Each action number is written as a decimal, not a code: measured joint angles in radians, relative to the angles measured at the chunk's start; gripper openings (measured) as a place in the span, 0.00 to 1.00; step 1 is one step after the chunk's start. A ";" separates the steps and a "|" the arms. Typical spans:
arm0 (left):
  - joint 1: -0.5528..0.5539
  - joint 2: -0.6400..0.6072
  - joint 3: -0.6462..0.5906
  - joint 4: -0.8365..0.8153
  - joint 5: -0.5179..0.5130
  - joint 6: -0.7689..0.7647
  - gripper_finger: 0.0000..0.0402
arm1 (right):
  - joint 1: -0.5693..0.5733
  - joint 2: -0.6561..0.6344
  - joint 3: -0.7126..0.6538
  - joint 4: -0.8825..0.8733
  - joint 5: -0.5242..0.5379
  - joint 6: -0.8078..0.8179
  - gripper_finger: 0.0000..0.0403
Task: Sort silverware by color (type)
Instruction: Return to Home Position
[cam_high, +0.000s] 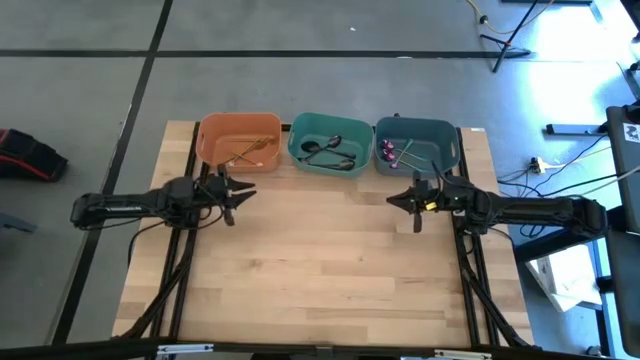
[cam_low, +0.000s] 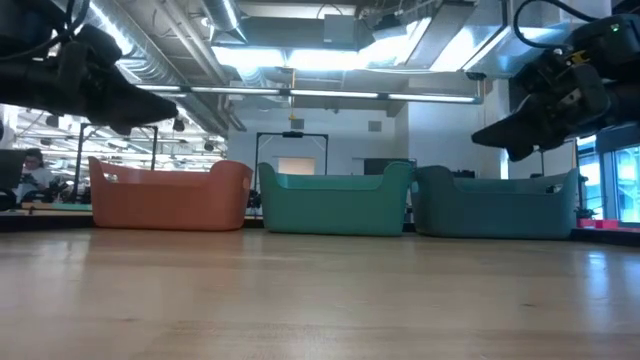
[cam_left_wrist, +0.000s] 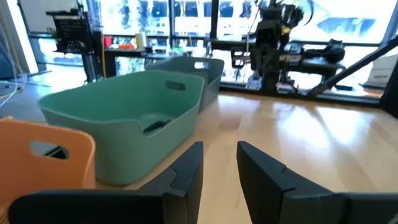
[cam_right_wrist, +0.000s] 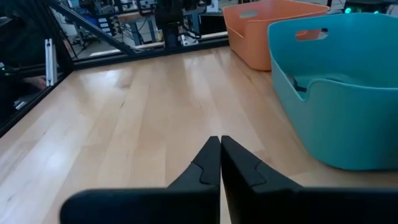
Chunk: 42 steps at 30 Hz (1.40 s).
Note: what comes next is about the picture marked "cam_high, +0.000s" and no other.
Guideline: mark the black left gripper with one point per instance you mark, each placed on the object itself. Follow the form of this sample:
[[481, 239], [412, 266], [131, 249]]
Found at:
[[215, 192]]

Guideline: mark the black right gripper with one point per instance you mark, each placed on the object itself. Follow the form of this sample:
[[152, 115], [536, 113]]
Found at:
[[445, 197]]

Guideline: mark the gold utensil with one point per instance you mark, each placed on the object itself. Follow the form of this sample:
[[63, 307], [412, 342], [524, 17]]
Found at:
[[247, 159], [245, 141]]

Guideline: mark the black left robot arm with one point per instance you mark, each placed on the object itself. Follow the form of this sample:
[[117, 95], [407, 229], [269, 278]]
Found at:
[[125, 206]]

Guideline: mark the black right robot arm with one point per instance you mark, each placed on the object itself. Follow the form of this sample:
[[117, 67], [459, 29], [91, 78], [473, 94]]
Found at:
[[540, 210]]

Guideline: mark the orange plastic bin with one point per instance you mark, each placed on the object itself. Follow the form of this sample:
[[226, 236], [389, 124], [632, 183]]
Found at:
[[215, 135]]

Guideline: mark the blue-grey plastic bin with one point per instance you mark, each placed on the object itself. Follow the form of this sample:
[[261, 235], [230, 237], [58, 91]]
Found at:
[[440, 145]]

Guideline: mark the teal plastic bin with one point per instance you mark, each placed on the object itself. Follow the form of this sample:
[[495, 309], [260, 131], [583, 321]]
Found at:
[[360, 145]]

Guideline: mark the white power plug block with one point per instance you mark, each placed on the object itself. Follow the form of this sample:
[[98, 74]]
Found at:
[[537, 165]]

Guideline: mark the white cardboard box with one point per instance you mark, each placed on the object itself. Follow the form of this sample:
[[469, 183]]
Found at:
[[567, 280]]

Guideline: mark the black flat stand base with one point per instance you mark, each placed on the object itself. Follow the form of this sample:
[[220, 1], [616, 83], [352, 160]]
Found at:
[[575, 129]]

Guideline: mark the black tripod stand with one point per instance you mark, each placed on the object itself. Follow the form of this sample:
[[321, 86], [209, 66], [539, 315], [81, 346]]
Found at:
[[506, 44]]

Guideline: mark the red and black bag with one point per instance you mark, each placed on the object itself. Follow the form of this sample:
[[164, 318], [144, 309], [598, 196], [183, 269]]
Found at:
[[27, 156]]

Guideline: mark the black equipment cart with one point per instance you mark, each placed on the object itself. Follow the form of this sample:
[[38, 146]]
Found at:
[[627, 165]]

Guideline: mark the grey object on floor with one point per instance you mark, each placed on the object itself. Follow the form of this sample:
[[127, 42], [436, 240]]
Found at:
[[15, 222]]

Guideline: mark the black aluminium table frame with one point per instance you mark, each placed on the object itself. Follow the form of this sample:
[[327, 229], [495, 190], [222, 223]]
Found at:
[[275, 349]]

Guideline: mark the silver metal bracket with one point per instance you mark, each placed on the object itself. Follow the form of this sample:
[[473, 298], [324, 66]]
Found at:
[[462, 354], [185, 349]]

